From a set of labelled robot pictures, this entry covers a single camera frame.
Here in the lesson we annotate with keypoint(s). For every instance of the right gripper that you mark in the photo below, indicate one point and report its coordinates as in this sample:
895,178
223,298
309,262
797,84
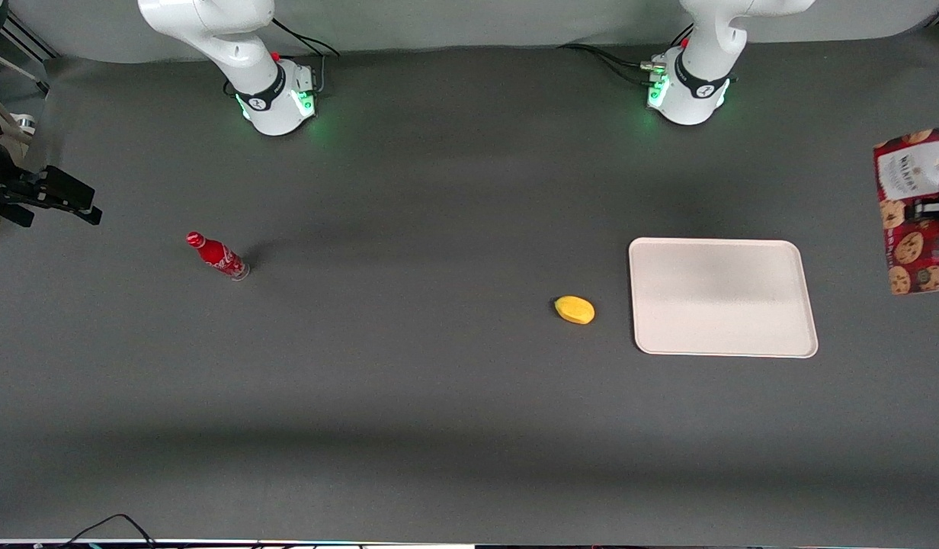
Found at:
3,191

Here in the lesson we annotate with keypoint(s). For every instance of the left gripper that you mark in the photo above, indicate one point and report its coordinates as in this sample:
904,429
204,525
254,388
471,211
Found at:
929,207

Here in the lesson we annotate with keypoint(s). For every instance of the red cookie box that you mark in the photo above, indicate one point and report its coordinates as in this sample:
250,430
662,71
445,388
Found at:
913,171

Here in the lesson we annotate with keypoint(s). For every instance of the white rectangular tray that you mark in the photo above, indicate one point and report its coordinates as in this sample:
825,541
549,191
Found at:
721,297

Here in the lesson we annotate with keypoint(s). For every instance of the red cola bottle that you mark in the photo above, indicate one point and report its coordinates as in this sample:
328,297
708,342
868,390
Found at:
216,255

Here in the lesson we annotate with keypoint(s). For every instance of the yellow mango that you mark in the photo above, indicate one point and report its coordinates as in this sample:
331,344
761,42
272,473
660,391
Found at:
575,309

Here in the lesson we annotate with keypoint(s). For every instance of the aluminium frame bar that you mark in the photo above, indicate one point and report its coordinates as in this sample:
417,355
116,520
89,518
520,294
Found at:
29,38

